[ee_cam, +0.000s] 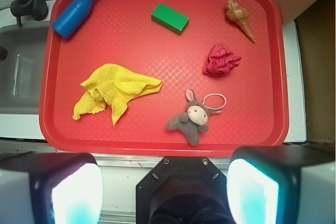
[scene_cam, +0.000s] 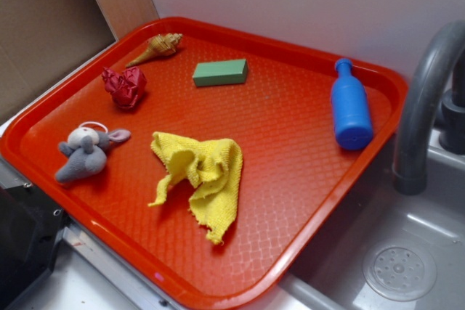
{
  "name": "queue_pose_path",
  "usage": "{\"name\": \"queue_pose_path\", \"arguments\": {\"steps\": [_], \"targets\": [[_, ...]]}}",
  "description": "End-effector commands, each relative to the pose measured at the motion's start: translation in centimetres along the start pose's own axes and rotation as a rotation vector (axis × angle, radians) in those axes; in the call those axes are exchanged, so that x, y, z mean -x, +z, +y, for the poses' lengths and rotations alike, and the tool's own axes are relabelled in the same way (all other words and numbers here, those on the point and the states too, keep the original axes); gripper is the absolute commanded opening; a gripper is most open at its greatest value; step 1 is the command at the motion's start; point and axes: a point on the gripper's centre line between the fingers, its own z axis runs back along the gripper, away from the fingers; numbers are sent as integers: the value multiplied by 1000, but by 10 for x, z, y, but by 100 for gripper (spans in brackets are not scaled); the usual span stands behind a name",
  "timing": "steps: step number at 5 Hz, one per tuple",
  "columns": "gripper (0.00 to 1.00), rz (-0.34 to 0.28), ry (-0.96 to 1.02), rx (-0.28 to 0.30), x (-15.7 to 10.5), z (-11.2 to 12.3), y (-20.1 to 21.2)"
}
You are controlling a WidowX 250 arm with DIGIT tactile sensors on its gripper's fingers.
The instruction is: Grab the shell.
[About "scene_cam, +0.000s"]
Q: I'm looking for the tan conch shell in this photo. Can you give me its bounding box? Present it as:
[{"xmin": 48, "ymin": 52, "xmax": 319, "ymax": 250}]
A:
[{"xmin": 126, "ymin": 33, "xmax": 183, "ymax": 68}]

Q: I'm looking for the red plastic tray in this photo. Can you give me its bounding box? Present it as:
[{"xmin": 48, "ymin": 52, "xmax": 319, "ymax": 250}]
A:
[{"xmin": 1, "ymin": 17, "xmax": 407, "ymax": 309}]

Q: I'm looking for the yellow knitted cloth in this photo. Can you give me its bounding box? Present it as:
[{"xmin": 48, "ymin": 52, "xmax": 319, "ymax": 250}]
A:
[{"xmin": 148, "ymin": 131, "xmax": 243, "ymax": 245}]

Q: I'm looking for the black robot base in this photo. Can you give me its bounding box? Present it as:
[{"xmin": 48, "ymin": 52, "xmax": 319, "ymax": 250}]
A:
[{"xmin": 1, "ymin": 184, "xmax": 68, "ymax": 309}]

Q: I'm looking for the green rectangular block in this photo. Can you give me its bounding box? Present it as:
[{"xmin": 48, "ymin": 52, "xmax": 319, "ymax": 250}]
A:
[{"xmin": 193, "ymin": 59, "xmax": 248, "ymax": 87}]

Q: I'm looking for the grey toy sink basin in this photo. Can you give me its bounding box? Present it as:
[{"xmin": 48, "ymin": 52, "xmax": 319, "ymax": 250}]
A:
[{"xmin": 279, "ymin": 131, "xmax": 465, "ymax": 310}]

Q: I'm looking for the brown cardboard panel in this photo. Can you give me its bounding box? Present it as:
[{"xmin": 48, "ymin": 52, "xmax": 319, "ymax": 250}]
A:
[{"xmin": 0, "ymin": 0, "xmax": 160, "ymax": 125}]

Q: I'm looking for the blue plastic bottle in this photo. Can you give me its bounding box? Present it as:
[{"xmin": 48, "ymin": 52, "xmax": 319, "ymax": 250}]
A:
[{"xmin": 331, "ymin": 58, "xmax": 374, "ymax": 150}]

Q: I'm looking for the grey plush elephant toy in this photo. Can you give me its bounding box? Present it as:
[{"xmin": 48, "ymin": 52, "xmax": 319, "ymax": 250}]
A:
[{"xmin": 54, "ymin": 121, "xmax": 132, "ymax": 184}]

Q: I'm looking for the crumpled red paper ball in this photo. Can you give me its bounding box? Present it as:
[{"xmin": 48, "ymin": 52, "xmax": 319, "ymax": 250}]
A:
[{"xmin": 101, "ymin": 66, "xmax": 147, "ymax": 110}]

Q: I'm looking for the grey toy faucet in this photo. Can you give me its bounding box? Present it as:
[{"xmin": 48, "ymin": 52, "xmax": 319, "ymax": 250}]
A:
[{"xmin": 392, "ymin": 20, "xmax": 464, "ymax": 195}]

